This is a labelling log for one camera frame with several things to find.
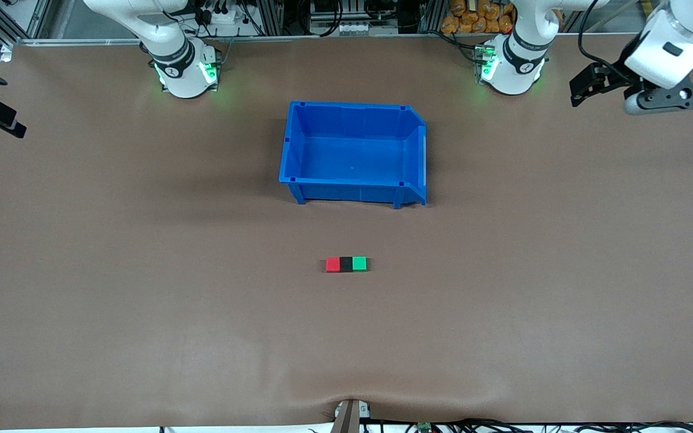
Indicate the small red cube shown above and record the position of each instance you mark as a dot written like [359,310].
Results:
[332,265]

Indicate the grey metal device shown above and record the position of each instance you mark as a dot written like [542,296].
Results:
[352,27]

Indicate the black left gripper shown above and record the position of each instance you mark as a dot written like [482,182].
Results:
[610,76]

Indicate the small black cube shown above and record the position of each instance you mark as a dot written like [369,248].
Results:
[346,264]

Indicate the small green cube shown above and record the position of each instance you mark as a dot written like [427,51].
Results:
[360,264]

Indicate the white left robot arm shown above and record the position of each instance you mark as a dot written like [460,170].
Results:
[512,69]

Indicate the brown table mat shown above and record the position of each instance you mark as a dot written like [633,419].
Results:
[202,331]

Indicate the small green circuit board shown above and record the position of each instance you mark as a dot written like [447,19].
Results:
[424,427]

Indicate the white power strip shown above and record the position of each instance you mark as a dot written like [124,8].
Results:
[226,24]

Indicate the blue plastic storage bin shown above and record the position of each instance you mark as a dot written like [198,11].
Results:
[352,156]

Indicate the orange snack bags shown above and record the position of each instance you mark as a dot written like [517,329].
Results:
[473,21]

